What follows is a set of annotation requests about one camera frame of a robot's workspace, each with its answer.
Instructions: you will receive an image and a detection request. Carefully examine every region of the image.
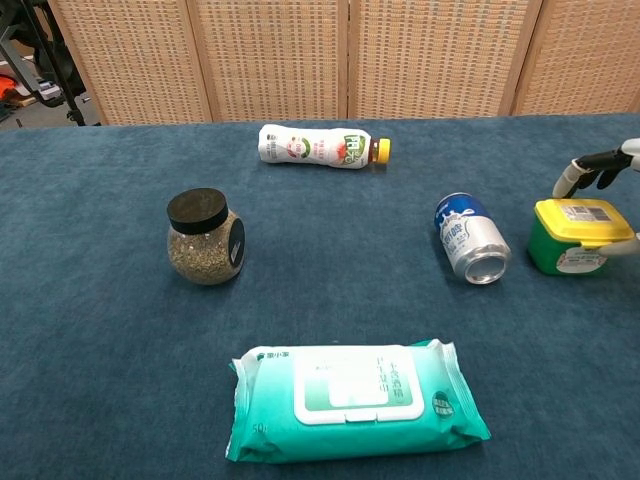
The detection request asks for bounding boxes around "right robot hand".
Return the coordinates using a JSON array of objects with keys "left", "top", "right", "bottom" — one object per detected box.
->
[{"left": 551, "top": 138, "right": 640, "bottom": 260}]

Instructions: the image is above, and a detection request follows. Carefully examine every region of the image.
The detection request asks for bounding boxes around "green tub with yellow lid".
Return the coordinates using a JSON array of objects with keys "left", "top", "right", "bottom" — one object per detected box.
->
[{"left": 526, "top": 197, "right": 635, "bottom": 277}]

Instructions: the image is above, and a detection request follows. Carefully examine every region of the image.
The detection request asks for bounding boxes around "blue and silver drink can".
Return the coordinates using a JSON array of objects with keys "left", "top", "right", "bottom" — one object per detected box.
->
[{"left": 433, "top": 191, "right": 514, "bottom": 287}]

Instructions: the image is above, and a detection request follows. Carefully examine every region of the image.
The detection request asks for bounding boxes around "white bottle with yellow cap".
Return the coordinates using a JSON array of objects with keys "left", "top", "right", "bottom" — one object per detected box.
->
[{"left": 257, "top": 123, "right": 393, "bottom": 171}]

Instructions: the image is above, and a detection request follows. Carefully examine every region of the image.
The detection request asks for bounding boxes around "woven rattan folding screen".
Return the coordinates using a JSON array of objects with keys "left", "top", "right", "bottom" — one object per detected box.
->
[{"left": 46, "top": 0, "right": 640, "bottom": 126}]

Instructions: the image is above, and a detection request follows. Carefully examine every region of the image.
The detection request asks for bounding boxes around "green wet wipes pack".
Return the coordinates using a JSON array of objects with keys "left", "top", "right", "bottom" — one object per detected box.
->
[{"left": 223, "top": 338, "right": 492, "bottom": 465}]

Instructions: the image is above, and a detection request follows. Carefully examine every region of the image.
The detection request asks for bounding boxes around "glass jar with black lid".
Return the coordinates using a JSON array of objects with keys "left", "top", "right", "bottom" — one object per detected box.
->
[{"left": 166, "top": 187, "right": 247, "bottom": 287}]

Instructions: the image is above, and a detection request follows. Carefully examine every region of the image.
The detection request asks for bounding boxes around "blue table cloth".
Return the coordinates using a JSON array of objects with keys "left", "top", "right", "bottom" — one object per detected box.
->
[{"left": 0, "top": 112, "right": 640, "bottom": 480}]

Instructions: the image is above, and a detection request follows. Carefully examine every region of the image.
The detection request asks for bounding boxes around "black tripod stand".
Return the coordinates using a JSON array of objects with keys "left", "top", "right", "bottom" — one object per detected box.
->
[{"left": 0, "top": 0, "right": 103, "bottom": 127}]

